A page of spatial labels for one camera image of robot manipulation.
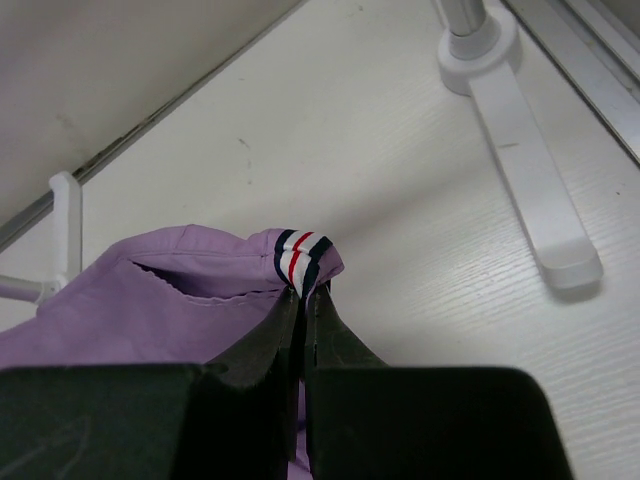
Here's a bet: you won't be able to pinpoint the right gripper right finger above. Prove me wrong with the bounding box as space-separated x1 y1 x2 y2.
305 289 573 479

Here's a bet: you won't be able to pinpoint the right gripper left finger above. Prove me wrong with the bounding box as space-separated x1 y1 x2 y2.
1 289 299 479

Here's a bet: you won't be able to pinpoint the purple trousers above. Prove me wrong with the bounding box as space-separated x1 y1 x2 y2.
0 224 347 480

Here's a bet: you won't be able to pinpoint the white clothes rack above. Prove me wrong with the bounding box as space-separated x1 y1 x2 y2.
1 1 603 305

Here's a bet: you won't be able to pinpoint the aluminium frame rail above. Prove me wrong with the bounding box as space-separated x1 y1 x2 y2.
1 1 639 252

